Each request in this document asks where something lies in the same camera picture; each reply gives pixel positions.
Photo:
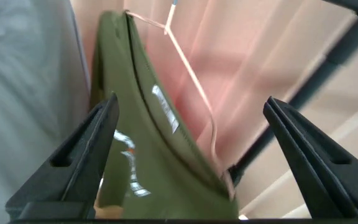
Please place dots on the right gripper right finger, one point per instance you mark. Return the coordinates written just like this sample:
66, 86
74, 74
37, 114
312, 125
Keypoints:
328, 174

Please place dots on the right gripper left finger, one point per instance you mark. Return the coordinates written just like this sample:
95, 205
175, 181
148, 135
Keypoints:
79, 174

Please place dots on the green long-sleeved shirt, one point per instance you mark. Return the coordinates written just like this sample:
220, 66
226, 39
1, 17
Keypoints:
154, 161

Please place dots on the pale grey shorts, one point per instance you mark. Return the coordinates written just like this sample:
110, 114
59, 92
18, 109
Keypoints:
26, 93

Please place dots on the pink clothes hanger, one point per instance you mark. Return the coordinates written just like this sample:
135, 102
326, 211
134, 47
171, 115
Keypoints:
197, 84

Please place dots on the black clothes rack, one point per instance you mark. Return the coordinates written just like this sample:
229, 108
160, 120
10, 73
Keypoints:
337, 53

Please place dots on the beige curtain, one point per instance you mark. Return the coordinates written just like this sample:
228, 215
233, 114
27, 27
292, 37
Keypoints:
244, 46

